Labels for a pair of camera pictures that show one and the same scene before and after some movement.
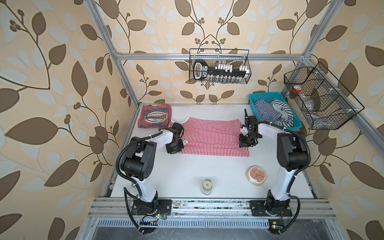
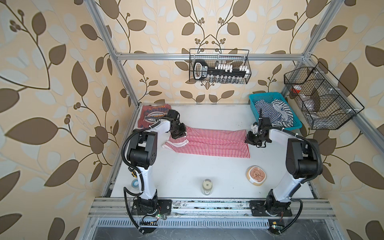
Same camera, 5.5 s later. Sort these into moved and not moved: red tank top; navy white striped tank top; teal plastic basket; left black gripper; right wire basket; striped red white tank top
Moved: striped red white tank top; left black gripper
Not moved: red tank top; navy white striped tank top; teal plastic basket; right wire basket
